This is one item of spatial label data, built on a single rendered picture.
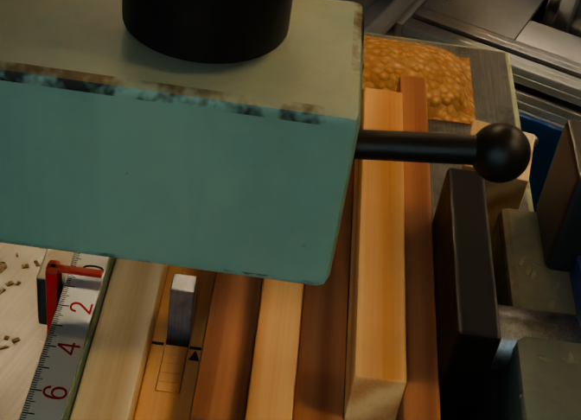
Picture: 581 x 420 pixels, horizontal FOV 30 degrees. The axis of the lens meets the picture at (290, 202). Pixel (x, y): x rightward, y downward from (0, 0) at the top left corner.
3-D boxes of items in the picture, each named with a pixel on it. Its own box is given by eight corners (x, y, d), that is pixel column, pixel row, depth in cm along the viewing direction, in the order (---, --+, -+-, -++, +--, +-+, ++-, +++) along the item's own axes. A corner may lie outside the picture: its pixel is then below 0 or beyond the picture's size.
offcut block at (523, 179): (507, 246, 54) (528, 181, 51) (443, 230, 54) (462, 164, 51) (514, 197, 57) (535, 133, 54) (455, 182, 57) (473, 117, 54)
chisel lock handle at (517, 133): (525, 199, 36) (541, 150, 34) (328, 171, 35) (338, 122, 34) (519, 162, 37) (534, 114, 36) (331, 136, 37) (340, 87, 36)
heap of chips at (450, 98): (475, 125, 61) (483, 98, 60) (301, 101, 61) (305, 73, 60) (469, 60, 67) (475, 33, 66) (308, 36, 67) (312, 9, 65)
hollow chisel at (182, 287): (186, 382, 43) (194, 292, 40) (163, 379, 43) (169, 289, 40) (189, 365, 44) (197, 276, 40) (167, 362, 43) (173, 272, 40)
